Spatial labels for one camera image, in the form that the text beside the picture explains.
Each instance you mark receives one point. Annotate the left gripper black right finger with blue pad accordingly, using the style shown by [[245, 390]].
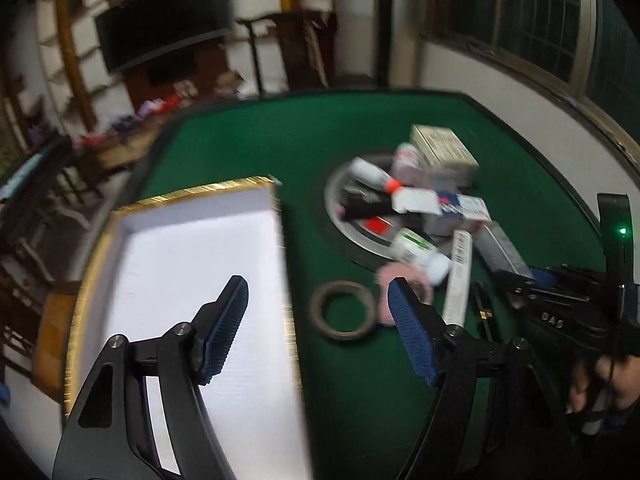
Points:
[[451, 361]]

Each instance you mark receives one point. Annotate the black gold lipstick tube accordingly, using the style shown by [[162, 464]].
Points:
[[487, 322]]

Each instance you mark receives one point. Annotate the pink fluffy scrunchie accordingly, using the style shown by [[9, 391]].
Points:
[[395, 280]]

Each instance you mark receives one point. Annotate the grey tape roll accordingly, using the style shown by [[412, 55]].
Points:
[[342, 310]]

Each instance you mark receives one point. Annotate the grey red small box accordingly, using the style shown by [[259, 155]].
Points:
[[498, 252]]

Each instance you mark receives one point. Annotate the person's right hand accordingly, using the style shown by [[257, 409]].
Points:
[[622, 375]]

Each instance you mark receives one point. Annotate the long white barcode box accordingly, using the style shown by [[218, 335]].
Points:
[[459, 277]]

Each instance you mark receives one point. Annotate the white bottle green label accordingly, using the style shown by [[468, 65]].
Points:
[[412, 249]]

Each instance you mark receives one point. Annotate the round silver table console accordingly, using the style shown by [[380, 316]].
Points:
[[364, 241]]

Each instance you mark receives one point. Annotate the white blue medicine box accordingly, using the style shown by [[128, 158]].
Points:
[[439, 204]]

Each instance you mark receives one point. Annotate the black marker pink end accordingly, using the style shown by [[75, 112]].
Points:
[[362, 210]]

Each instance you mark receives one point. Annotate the white tray gold rim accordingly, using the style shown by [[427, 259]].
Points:
[[182, 361]]

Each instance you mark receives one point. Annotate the beige cardboard box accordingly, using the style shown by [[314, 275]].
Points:
[[441, 149]]

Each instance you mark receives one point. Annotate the small white red-label bottle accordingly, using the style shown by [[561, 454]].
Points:
[[406, 166]]

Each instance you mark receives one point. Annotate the white bottle orange cap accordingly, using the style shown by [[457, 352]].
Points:
[[373, 176]]

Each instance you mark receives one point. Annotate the window with metal grille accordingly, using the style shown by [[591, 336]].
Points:
[[582, 49]]

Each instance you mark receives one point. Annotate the wooden tv cabinet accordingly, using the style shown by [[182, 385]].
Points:
[[128, 139]]

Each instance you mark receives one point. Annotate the dark wooden chair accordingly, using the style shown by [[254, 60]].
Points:
[[306, 39]]

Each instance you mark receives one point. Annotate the black flat television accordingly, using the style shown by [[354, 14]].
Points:
[[134, 31]]

